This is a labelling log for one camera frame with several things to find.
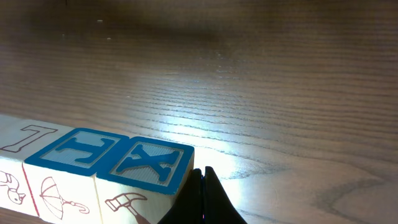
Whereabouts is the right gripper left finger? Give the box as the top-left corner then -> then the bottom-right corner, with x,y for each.
158,169 -> 203,224

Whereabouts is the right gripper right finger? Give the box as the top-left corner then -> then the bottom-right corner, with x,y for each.
203,166 -> 247,224

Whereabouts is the wooden block brown drawing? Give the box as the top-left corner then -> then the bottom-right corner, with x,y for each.
95,137 -> 195,224

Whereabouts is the yellow-sided wooden block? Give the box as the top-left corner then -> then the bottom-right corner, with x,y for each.
23,128 -> 128,223

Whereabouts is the plain white wooden block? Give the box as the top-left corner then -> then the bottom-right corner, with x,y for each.
1,115 -> 72,217

